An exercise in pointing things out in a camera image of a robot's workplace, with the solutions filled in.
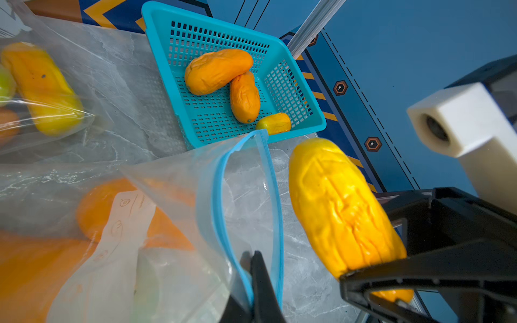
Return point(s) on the blue zipper clear bag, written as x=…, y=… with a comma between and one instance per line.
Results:
x=195, y=237

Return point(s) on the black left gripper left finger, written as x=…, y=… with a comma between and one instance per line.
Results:
x=234, y=313

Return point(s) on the small yellow mango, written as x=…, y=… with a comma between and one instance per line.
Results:
x=275, y=124

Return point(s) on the orange mango small wrinkled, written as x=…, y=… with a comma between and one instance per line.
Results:
x=244, y=98

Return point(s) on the aluminium corner post right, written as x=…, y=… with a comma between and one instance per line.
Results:
x=315, y=22

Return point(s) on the clear zip-top bag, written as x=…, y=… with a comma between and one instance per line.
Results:
x=76, y=93

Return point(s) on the teal plastic basket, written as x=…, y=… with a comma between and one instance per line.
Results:
x=177, y=36

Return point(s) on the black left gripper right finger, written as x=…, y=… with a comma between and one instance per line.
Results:
x=266, y=308

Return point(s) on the orange mango top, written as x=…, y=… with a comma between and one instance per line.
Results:
x=212, y=71

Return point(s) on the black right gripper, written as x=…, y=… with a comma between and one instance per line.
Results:
x=479, y=277

